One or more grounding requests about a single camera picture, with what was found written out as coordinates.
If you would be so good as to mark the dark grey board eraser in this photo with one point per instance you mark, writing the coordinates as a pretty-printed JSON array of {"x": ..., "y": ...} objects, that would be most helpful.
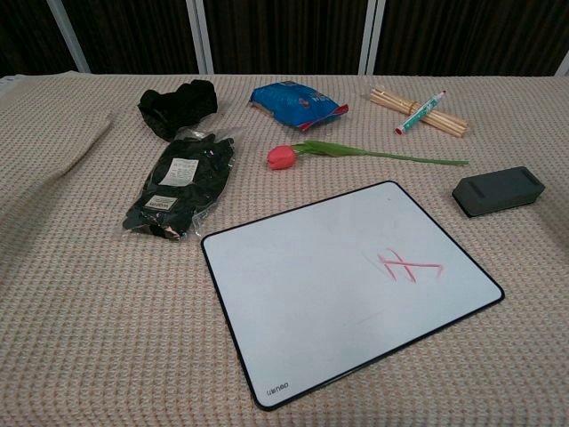
[{"x": 498, "y": 191}]

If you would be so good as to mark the white dry-erase board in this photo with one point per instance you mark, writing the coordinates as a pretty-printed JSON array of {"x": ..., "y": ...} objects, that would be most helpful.
[{"x": 333, "y": 311}]

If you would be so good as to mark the red artificial tulip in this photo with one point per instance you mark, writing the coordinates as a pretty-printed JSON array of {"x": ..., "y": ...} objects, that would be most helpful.
[{"x": 280, "y": 158}]

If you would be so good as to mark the black gloves in plastic bag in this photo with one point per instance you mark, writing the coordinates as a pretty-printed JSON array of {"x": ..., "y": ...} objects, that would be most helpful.
[{"x": 178, "y": 195}]

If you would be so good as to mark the blue snack bag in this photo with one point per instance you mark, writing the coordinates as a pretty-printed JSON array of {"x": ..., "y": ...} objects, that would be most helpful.
[{"x": 289, "y": 104}]

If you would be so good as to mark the black cloth bundle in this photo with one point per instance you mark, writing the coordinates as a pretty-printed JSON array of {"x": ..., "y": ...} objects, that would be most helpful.
[{"x": 178, "y": 109}]

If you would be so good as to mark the green white marker pen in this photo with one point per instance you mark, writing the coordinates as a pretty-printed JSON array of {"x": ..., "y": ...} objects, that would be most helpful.
[{"x": 420, "y": 113}]

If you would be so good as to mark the bundle of wooden sticks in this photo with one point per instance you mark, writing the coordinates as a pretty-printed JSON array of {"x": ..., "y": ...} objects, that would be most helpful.
[{"x": 444, "y": 122}]

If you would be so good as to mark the beige woven tablecloth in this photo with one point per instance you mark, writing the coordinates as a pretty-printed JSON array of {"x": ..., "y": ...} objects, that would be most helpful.
[{"x": 89, "y": 311}]

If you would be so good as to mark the white aluminium partition post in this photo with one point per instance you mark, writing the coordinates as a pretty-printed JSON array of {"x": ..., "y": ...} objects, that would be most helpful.
[
  {"x": 563, "y": 66},
  {"x": 200, "y": 35},
  {"x": 69, "y": 35},
  {"x": 371, "y": 35}
]

